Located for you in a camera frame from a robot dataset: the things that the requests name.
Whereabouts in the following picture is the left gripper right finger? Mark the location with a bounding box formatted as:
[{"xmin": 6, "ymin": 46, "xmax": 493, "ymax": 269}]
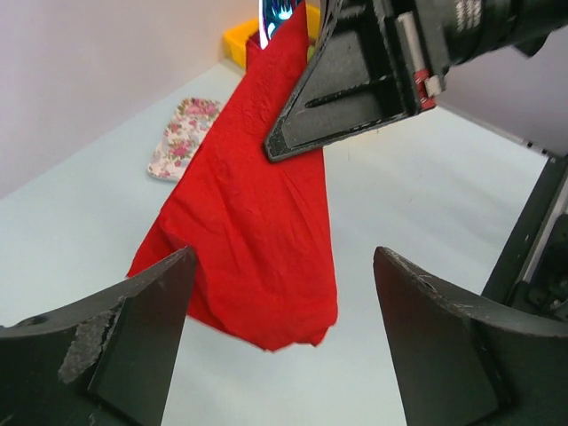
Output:
[{"xmin": 374, "ymin": 247, "xmax": 567, "ymax": 426}]

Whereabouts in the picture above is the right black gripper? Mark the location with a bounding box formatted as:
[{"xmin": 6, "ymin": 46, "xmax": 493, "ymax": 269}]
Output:
[{"xmin": 264, "ymin": 1, "xmax": 451, "ymax": 162}]

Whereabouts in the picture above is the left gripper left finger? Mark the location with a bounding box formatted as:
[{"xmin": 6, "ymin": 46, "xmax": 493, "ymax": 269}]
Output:
[{"xmin": 1, "ymin": 248, "xmax": 196, "ymax": 425}]

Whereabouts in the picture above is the iridescent knife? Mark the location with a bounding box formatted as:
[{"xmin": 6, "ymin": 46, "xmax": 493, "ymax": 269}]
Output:
[{"xmin": 258, "ymin": 0, "xmax": 304, "ymax": 49}]

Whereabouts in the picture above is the red paper napkin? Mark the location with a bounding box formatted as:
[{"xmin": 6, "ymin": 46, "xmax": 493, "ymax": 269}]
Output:
[{"xmin": 129, "ymin": 6, "xmax": 338, "ymax": 351}]

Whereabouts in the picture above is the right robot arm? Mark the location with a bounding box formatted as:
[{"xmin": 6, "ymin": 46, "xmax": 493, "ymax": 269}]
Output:
[{"xmin": 264, "ymin": 0, "xmax": 567, "ymax": 162}]

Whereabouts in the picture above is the yellow plastic tray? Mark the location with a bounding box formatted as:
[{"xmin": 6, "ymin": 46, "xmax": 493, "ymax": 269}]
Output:
[{"xmin": 222, "ymin": 4, "xmax": 320, "ymax": 70}]

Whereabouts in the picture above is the floral cloth mat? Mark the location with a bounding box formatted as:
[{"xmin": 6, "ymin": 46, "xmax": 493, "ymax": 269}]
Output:
[{"xmin": 146, "ymin": 98, "xmax": 224, "ymax": 182}]

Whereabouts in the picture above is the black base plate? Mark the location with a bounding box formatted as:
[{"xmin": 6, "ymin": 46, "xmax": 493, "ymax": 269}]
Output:
[{"xmin": 482, "ymin": 156, "xmax": 567, "ymax": 322}]

